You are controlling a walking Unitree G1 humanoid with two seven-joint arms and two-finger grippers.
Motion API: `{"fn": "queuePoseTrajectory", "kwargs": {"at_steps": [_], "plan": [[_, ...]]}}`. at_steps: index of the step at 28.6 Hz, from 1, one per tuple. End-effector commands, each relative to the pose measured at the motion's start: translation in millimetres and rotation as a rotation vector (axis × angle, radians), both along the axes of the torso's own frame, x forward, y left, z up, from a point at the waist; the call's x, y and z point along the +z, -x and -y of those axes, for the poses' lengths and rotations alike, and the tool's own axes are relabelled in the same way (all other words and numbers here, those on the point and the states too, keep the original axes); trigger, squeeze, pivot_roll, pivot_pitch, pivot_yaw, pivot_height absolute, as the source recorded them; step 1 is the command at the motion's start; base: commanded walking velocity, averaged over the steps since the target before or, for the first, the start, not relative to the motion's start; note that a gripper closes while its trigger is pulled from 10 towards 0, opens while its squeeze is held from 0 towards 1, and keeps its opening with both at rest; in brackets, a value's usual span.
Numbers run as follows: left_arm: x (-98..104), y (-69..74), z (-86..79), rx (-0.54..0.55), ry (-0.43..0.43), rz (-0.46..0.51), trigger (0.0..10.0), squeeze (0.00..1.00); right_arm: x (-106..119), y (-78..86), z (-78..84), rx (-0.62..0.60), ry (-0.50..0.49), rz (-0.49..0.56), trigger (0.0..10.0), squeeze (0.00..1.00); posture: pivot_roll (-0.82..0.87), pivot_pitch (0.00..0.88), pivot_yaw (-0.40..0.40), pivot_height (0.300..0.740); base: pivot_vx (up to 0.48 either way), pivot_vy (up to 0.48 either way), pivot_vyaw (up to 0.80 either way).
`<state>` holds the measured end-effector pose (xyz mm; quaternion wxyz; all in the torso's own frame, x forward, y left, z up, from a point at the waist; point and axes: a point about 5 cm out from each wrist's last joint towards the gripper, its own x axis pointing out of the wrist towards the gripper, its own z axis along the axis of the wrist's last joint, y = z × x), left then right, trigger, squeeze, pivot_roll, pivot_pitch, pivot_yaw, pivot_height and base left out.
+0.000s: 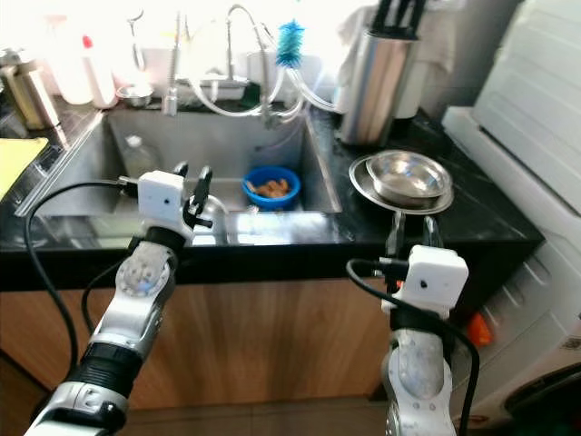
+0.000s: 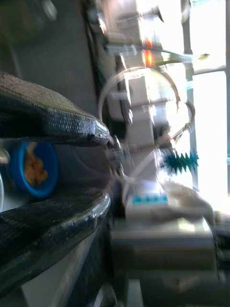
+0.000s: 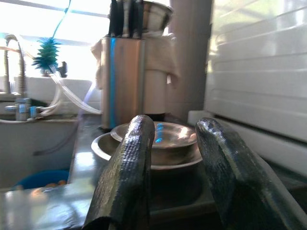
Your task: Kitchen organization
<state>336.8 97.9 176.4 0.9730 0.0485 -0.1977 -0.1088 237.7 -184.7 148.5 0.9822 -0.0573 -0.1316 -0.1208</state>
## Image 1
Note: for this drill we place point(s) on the steel gooseneck faucet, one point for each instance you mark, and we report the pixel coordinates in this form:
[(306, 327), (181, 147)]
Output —
[(266, 68)]

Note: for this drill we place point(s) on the shallow stainless steel plate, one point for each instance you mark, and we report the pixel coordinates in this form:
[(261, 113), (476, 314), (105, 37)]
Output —
[(358, 182)]

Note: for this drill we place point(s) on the hanging steel ladle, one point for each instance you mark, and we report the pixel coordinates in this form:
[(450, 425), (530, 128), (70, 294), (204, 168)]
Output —
[(137, 50)]

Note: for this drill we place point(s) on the white soap tray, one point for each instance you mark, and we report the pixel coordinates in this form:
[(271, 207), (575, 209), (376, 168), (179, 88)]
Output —
[(220, 87)]

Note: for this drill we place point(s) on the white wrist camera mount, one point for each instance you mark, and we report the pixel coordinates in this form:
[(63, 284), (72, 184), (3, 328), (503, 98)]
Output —
[(163, 198), (436, 277)]

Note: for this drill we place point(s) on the stainless steel knife block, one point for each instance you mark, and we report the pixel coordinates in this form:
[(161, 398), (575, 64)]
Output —
[(372, 91)]

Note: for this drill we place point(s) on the wooden base cabinet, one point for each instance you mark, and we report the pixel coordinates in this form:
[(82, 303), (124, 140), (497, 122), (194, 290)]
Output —
[(281, 345)]

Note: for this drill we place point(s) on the orange object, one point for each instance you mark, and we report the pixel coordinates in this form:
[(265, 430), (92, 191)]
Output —
[(478, 331)]

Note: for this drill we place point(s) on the white squeeze bottle red cap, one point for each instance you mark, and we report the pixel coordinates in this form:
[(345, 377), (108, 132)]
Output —
[(98, 80)]

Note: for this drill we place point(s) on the white appliance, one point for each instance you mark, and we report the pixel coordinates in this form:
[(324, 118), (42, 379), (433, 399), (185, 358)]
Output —
[(526, 91)]

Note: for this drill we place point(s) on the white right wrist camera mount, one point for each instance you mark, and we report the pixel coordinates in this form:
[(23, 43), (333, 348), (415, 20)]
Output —
[(436, 277)]

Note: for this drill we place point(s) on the clear plastic bottle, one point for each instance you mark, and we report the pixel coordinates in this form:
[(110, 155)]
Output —
[(139, 162)]

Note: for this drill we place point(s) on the yellow cleaning cloth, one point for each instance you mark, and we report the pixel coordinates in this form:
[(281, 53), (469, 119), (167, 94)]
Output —
[(20, 163)]

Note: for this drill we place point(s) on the flexible steel spray faucet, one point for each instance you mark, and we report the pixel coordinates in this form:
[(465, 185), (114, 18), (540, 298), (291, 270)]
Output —
[(171, 91)]

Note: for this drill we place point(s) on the stainless steel kitchen sink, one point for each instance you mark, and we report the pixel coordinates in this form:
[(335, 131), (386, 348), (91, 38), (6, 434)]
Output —
[(218, 136)]

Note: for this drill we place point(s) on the brown fried food pieces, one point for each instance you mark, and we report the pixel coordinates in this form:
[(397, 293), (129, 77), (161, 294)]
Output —
[(272, 188)]

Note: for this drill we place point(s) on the gold steel thermos jug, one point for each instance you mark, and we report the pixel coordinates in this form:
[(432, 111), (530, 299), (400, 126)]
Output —
[(38, 100)]

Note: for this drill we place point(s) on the blue bottle brush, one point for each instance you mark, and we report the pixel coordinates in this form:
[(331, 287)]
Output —
[(290, 44)]

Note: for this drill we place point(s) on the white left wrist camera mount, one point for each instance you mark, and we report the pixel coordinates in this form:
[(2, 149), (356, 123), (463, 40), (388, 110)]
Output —
[(163, 198)]

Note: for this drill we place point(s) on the large white plastic bottle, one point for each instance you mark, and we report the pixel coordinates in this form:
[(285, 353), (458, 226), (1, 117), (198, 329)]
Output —
[(71, 73)]

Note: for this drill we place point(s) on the small steel condiment bowl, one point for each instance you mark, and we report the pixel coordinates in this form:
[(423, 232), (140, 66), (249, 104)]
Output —
[(135, 95)]

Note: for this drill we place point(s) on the blue plastic bowl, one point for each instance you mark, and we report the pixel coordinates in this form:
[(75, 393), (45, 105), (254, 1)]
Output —
[(252, 198)]

